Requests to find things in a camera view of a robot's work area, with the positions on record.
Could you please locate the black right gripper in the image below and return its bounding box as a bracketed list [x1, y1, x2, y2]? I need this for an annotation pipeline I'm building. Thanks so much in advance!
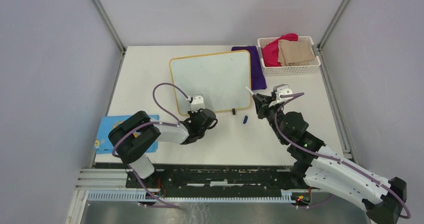
[252, 93, 287, 144]

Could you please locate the yellow framed whiteboard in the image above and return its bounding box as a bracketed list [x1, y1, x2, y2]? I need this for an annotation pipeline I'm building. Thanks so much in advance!
[169, 50, 252, 115]

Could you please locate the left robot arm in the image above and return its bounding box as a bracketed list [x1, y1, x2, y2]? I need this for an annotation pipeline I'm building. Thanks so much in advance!
[108, 109, 218, 188]

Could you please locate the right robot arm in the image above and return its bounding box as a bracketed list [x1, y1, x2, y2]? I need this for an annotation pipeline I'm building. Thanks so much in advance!
[252, 93, 411, 224]

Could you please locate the purple folded towel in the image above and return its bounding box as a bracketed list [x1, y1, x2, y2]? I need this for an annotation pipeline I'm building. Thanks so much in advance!
[231, 46, 267, 90]

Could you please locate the red cloth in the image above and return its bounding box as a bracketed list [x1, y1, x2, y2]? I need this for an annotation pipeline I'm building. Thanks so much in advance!
[262, 33, 299, 67]

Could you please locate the beige folded cloth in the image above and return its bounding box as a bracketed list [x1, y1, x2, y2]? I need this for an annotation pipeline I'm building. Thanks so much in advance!
[277, 39, 315, 66]

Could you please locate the white plastic basket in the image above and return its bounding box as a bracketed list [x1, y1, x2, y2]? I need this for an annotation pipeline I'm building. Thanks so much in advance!
[257, 36, 322, 76]

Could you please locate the blue cartoon cloth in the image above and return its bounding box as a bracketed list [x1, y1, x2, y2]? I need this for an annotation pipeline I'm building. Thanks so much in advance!
[93, 115, 160, 155]

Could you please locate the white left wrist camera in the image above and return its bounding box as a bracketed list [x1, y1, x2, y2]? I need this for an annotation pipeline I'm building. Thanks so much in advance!
[188, 94, 206, 114]

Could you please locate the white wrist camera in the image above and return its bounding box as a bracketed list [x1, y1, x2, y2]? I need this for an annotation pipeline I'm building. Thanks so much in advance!
[268, 84, 294, 107]
[188, 94, 206, 114]

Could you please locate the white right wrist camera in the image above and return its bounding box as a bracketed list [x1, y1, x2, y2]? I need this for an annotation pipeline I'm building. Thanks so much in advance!
[268, 84, 294, 107]

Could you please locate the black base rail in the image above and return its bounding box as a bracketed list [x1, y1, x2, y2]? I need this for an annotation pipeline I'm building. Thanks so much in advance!
[94, 163, 323, 200]

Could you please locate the white slotted cable duct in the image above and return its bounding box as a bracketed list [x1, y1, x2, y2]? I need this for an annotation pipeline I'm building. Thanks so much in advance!
[87, 191, 295, 204]

